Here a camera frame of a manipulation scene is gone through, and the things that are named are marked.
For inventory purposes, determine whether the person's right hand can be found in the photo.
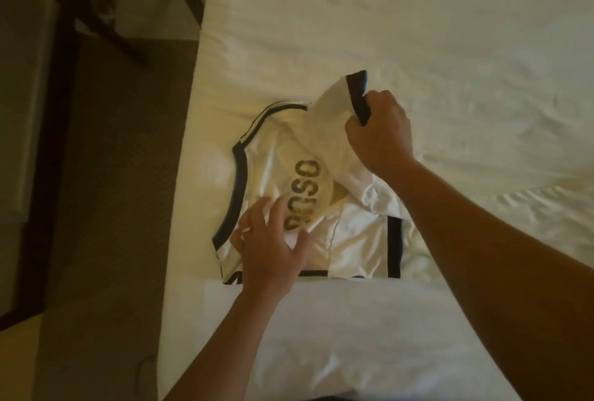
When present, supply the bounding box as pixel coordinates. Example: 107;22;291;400
345;90;415;184

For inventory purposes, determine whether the person's left hand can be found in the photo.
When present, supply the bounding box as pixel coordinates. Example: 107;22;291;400
229;194;312;303

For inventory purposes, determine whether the white football jersey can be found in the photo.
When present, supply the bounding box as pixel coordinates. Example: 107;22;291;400
212;69;594;282

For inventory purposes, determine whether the person's right forearm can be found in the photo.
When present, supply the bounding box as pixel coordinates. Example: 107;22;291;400
385;162;594;401

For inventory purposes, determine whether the person's left forearm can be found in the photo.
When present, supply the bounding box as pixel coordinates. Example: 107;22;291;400
162;289;289;401

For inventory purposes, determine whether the white bed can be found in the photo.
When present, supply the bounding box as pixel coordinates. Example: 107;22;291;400
156;0;594;401

